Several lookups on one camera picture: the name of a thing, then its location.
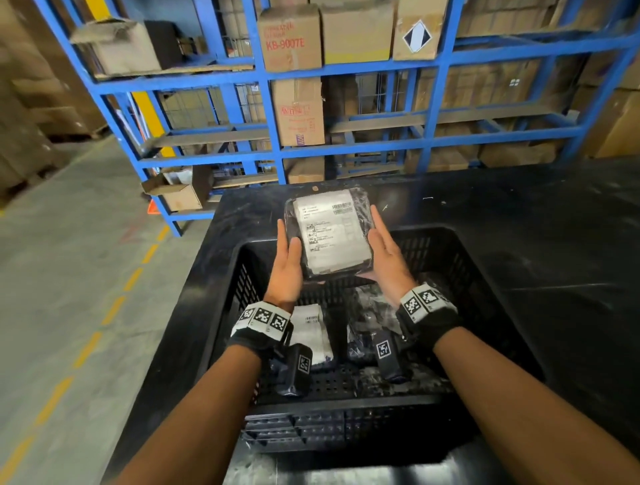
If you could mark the person's right hand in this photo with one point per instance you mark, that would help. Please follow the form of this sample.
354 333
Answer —
392 267

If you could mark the person's left hand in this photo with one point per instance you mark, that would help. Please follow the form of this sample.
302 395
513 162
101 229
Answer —
287 275

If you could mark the black plastic crate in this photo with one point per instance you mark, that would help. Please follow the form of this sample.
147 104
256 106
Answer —
350 424

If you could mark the person's right forearm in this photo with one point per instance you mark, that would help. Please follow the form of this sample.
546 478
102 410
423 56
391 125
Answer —
525 399

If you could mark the person's left forearm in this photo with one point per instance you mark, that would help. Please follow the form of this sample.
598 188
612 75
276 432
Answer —
200 424

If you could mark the small plain cardboard box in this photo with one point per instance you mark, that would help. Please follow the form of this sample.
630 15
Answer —
305 171

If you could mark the orange cone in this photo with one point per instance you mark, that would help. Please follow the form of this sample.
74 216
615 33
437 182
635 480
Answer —
153 209

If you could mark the tall red printed cardboard box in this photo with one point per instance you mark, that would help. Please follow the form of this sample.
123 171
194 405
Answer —
297 112

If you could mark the plastic wrapped carton pallet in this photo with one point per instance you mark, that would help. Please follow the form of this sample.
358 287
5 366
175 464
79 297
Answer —
475 80

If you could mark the blue metal shelf rack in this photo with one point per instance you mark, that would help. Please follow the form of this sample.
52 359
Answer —
200 80

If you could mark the diamond label cardboard box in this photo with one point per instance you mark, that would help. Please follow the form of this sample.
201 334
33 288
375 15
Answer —
405 50

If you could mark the yellow striped cardboard box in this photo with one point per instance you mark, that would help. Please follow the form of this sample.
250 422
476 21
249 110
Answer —
357 35

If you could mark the red lettered cardboard box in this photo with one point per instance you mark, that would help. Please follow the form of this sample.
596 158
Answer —
290 25

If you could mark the stack of brown cartons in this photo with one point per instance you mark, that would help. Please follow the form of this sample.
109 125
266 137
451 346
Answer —
615 125
35 125

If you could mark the large open cardboard box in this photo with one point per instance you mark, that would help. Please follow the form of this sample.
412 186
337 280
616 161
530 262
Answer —
125 50

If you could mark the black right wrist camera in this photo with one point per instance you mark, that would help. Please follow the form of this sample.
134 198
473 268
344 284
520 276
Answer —
384 350

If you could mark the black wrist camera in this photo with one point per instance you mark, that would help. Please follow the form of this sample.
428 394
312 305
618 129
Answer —
300 365
384 350

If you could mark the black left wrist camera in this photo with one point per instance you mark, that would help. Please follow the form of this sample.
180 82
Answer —
300 365

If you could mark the yellow post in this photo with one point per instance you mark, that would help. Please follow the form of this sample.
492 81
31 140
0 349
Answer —
147 115

